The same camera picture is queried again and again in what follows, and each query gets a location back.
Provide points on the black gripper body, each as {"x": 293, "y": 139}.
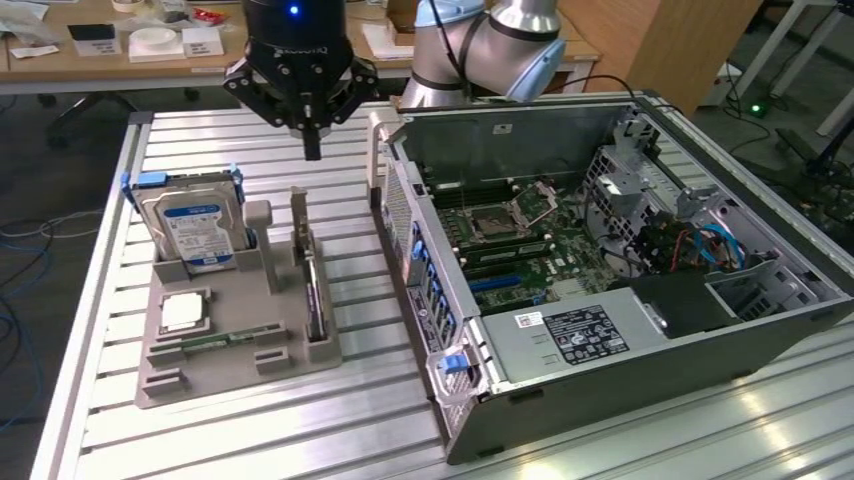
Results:
{"x": 296, "y": 45}

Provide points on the graphics card with silver bracket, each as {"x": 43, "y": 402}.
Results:
{"x": 313, "y": 300}

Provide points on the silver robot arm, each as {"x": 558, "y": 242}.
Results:
{"x": 520, "y": 25}

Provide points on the white paper stack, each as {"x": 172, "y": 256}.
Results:
{"x": 387, "y": 45}

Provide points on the small white box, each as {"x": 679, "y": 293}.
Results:
{"x": 201, "y": 42}

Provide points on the red packet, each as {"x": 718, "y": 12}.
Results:
{"x": 207, "y": 15}

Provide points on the cardboard box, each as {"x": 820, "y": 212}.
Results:
{"x": 400, "y": 15}

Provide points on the white box with bowl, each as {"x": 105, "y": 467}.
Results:
{"x": 156, "y": 45}

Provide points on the wooden desk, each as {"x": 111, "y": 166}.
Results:
{"x": 100, "y": 67}

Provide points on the white tape roll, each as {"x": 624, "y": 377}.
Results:
{"x": 125, "y": 6}

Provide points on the black and white box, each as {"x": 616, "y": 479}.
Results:
{"x": 93, "y": 40}

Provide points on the black office chair base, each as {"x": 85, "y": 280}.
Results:
{"x": 80, "y": 112}

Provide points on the hard disk in blue caddy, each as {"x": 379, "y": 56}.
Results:
{"x": 193, "y": 225}

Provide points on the white paper card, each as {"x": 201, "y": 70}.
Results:
{"x": 33, "y": 51}

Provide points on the CPU socket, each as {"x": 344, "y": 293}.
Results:
{"x": 494, "y": 225}

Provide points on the clear plastic bags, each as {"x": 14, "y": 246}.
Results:
{"x": 26, "y": 25}

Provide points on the metal socket cover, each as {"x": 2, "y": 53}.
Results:
{"x": 543, "y": 212}

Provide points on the grey parts rack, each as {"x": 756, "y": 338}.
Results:
{"x": 240, "y": 300}

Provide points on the blue expansion slot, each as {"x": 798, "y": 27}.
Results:
{"x": 496, "y": 285}

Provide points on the silver drive cage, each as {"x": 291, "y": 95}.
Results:
{"x": 627, "y": 195}

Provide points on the silver CPU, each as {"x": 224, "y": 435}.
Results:
{"x": 183, "y": 312}

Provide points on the green motherboard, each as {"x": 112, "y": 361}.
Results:
{"x": 567, "y": 260}

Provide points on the green RAM stick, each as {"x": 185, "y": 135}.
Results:
{"x": 213, "y": 341}

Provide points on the grey power supply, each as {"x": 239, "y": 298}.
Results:
{"x": 520, "y": 350}

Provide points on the green indicator light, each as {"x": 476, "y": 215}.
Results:
{"x": 756, "y": 108}

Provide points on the black stand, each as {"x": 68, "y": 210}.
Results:
{"x": 816, "y": 155}

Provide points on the grey open PC case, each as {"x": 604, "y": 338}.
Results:
{"x": 600, "y": 400}

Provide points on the metal disk bay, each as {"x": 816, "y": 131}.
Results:
{"x": 767, "y": 285}

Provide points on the white desk frame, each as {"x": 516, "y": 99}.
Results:
{"x": 787, "y": 45}

